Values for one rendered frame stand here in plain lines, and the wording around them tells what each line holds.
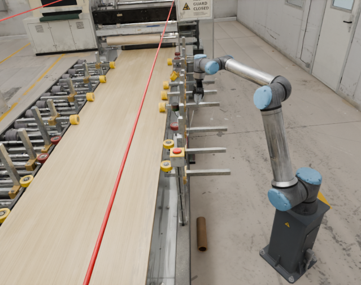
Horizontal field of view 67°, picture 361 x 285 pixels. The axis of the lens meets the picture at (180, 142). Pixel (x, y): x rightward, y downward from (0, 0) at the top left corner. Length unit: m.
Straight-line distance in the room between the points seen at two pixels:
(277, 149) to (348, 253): 1.30
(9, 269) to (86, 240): 0.34
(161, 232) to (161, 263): 0.21
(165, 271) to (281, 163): 0.87
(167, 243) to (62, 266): 0.59
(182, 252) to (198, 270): 0.77
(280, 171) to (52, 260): 1.25
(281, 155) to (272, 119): 0.21
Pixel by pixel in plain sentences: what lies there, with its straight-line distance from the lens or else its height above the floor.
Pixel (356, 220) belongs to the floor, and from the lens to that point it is 2.92.
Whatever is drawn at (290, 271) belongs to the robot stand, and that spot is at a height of 0.06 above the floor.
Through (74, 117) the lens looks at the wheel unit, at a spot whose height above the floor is 0.97.
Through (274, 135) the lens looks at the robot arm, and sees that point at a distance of 1.58.
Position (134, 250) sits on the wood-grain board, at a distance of 1.36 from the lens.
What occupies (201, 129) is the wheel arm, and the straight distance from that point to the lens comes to 2.18.
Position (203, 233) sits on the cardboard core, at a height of 0.08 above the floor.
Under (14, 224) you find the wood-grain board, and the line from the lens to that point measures 1.73.
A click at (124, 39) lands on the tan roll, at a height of 1.06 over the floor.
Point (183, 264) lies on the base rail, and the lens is 1.53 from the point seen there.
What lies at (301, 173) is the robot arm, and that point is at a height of 0.87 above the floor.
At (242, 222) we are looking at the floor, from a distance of 2.61.
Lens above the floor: 2.00
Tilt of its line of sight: 34 degrees down
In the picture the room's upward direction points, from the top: 4 degrees counter-clockwise
